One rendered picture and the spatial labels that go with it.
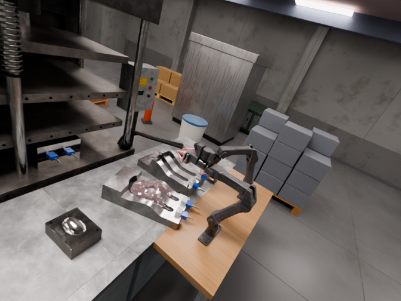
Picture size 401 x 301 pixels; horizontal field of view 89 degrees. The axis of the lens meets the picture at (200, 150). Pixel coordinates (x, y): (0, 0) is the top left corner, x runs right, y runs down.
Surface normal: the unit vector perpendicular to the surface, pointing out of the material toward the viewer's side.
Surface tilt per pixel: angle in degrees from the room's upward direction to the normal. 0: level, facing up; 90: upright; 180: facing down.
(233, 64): 90
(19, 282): 0
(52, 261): 0
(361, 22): 90
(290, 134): 90
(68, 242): 0
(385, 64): 90
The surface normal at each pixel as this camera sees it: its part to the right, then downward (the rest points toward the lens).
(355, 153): -0.53, 0.23
